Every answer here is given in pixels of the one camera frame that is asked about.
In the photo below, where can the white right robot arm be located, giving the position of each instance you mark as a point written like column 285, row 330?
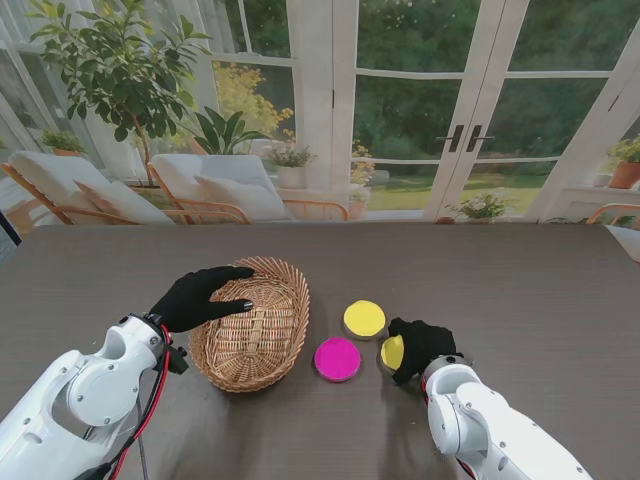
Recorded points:
column 475, row 415

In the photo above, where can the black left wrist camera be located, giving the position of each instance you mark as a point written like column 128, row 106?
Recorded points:
column 178, row 360

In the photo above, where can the black backdrop stand pole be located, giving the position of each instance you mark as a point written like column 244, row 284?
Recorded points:
column 10, row 230

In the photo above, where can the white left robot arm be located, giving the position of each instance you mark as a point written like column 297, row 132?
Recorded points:
column 95, row 390

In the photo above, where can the yellow culture dish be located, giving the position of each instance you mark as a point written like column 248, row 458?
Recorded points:
column 364, row 320
column 392, row 352

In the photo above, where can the white sheet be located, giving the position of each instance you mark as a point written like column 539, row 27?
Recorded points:
column 627, row 240

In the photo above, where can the magenta culture dish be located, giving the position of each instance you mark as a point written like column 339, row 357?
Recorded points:
column 337, row 359

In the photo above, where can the printed garden room backdrop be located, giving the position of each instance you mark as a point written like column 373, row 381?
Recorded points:
column 410, row 125

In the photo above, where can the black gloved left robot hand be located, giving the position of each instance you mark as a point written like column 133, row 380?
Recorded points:
column 185, row 305

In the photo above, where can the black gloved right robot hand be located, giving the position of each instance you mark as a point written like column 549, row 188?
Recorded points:
column 425, row 347

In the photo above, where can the oval wicker basket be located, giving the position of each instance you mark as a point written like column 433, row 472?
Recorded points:
column 255, row 350

